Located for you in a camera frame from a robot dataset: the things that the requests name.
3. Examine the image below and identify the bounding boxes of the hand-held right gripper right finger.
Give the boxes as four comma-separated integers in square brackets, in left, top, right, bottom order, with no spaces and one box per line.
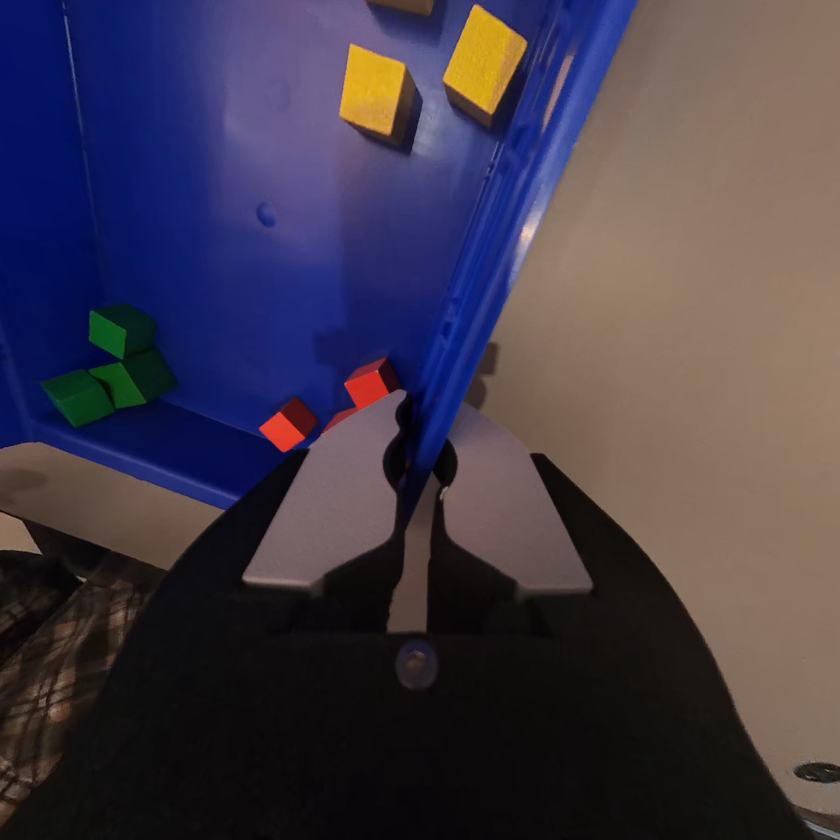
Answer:
[430,400,595,598]

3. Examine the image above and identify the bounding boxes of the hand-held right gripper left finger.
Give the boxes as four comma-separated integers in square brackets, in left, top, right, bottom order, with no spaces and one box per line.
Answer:
[241,389,411,595]

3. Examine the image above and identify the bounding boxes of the blue plastic bin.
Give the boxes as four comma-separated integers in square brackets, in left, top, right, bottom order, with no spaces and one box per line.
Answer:
[0,0,639,526]

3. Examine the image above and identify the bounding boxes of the red cubes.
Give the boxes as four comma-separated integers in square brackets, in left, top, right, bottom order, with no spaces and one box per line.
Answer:
[259,397,319,454]

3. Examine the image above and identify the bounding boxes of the yellow wooden cube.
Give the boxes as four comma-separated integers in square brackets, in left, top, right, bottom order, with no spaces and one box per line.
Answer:
[339,44,416,147]
[443,3,529,129]

